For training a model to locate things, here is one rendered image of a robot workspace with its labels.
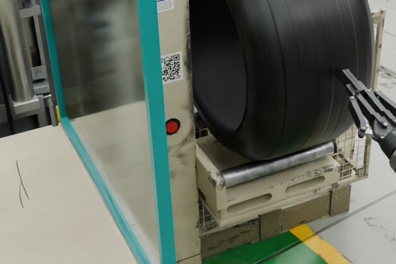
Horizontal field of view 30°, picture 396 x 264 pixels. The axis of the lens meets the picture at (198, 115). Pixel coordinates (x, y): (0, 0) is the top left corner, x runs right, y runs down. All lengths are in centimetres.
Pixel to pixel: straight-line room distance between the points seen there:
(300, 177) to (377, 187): 143
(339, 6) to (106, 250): 80
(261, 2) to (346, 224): 170
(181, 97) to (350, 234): 150
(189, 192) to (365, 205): 144
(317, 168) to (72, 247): 96
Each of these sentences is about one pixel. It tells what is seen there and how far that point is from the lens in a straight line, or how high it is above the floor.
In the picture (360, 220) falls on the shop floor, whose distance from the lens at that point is 317.
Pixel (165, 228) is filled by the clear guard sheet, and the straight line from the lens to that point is 94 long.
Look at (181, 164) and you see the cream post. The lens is 186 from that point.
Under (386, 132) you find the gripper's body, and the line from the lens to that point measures 155.
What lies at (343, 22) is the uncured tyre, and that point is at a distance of 166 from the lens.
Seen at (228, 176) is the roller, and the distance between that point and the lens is 186.
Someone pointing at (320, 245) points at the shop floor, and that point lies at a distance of 303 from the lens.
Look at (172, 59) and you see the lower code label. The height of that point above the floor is 124.
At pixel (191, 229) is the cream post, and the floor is 72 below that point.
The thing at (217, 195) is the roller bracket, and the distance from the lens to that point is 182.
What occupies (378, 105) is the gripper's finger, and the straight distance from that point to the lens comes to 160.
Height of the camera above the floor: 204
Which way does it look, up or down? 33 degrees down
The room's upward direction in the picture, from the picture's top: 3 degrees counter-clockwise
